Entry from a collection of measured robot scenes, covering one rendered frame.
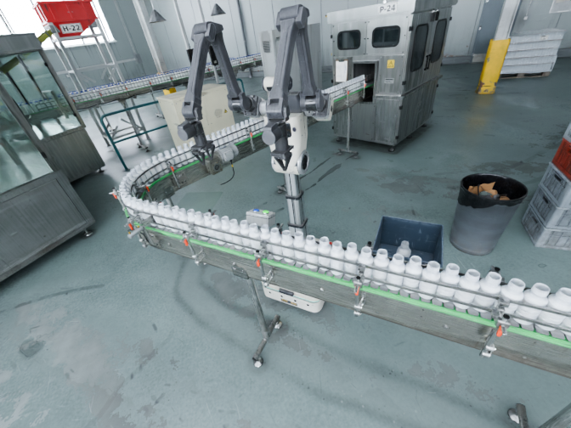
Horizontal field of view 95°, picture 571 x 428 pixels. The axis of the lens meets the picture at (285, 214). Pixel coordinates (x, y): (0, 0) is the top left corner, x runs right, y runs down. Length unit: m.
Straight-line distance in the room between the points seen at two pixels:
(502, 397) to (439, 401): 0.36
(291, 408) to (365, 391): 0.48
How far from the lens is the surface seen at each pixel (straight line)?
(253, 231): 1.25
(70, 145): 6.12
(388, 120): 4.66
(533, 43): 10.19
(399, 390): 2.08
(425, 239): 1.70
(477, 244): 2.88
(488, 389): 2.25
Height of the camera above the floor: 1.91
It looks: 35 degrees down
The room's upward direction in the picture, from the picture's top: 9 degrees counter-clockwise
